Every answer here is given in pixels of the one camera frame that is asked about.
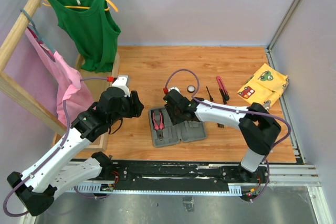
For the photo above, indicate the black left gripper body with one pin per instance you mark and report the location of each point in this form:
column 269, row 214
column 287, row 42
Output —
column 129, row 108

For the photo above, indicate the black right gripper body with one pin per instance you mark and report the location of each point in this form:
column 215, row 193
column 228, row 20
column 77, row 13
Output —
column 174, row 115

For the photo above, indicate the grey plastic tool case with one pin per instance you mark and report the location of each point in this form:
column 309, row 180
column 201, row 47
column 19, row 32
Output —
column 188, row 131

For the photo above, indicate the pink handled pliers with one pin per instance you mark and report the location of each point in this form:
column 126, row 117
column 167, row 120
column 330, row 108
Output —
column 158, row 126

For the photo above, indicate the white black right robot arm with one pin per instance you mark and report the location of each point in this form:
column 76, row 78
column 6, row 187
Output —
column 258, row 128

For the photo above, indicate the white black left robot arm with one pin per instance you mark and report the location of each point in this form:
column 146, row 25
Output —
column 40, row 185

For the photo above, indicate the black electrical tape roll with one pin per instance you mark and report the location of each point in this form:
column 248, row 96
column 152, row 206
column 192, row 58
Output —
column 191, row 89

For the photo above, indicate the wooden clothes rack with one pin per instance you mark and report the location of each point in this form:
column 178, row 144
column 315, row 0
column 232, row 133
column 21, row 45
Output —
column 21, row 132

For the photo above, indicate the pink hex key set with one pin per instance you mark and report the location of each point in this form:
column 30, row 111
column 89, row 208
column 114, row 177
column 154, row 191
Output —
column 220, row 125

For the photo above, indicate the pink shirt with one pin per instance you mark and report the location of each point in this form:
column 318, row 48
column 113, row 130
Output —
column 73, row 96

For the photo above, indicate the pink utility knife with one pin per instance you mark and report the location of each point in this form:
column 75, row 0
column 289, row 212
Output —
column 220, row 83

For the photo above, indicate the grey clothes hanger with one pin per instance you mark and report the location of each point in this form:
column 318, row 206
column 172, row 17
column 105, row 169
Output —
column 40, row 38

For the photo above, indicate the yellow patterned cloth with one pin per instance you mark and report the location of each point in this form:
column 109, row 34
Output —
column 265, row 87

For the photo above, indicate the green tank top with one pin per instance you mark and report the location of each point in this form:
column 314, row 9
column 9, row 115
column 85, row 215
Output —
column 91, row 26

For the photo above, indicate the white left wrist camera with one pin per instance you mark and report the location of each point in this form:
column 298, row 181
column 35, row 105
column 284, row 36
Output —
column 122, row 82

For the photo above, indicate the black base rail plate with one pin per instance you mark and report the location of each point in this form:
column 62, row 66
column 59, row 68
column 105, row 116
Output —
column 179, row 176

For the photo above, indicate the aluminium frame post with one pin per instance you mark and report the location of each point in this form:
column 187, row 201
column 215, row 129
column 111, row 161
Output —
column 283, row 24

